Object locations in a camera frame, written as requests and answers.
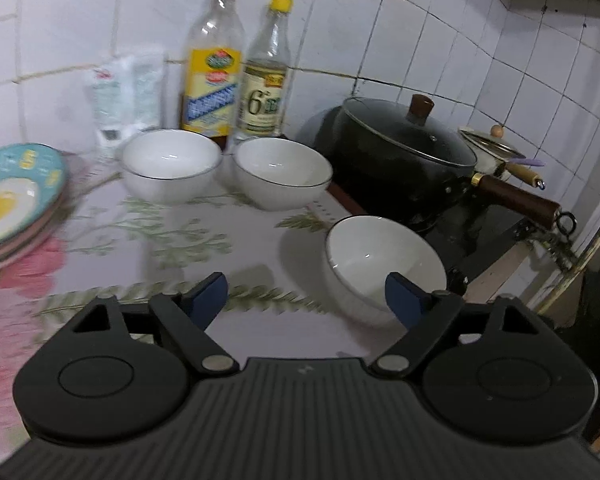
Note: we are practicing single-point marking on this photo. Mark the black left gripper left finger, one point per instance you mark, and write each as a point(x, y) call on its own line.
point(178, 324)

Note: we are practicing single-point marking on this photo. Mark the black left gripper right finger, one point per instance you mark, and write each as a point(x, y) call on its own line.
point(427, 317)

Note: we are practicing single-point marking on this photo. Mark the pink rabbit patterned plate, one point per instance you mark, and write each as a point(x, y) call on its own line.
point(37, 243)

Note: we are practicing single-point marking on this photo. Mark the white plate with sun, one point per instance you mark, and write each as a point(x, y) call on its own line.
point(36, 229)

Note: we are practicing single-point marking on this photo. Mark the blue egg patterned plate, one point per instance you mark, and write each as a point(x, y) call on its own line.
point(32, 178)

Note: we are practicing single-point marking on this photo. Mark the floral tablecloth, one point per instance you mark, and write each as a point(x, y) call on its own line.
point(113, 244)

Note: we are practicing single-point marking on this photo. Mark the large white ribbed bowl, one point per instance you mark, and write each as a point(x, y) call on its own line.
point(169, 167)

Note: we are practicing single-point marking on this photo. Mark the black pot with lid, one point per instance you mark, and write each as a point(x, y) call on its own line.
point(396, 161)

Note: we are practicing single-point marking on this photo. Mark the small cream saucepan with lid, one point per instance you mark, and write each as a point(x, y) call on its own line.
point(500, 159)

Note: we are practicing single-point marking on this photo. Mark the white plastic seasoning bag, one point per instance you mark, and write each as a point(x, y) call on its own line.
point(126, 97)

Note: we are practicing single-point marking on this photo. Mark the yellow cap vinegar bottle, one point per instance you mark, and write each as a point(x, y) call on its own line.
point(264, 76)

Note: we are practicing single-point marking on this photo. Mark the yellow label cooking wine bottle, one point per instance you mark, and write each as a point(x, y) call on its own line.
point(212, 67)

